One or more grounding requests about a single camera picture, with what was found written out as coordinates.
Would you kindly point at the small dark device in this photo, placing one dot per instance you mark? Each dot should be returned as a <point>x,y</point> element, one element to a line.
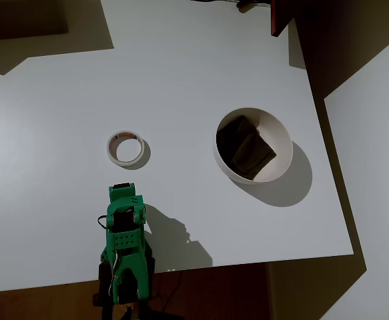
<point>242,4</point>

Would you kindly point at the brown wooden furniture panel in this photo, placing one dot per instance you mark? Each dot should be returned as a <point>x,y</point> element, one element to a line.
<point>276,16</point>

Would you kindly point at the beige round bowl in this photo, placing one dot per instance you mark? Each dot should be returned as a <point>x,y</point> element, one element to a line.
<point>276,133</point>

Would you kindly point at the black table clamp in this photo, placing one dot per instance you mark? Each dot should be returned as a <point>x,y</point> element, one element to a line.
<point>103,280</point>

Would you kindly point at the dark folded cloth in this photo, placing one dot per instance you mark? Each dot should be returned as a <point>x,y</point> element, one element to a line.
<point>247,150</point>

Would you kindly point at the dark furniture block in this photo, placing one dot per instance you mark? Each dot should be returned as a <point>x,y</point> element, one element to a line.
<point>20,16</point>

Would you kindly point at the white masking tape roll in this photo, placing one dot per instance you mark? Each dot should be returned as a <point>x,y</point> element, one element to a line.
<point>110,148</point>

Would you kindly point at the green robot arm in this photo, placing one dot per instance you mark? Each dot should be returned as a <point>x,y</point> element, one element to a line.
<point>127,240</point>

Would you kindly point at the green gripper black servo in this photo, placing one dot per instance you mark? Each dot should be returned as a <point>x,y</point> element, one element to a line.
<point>122,190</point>

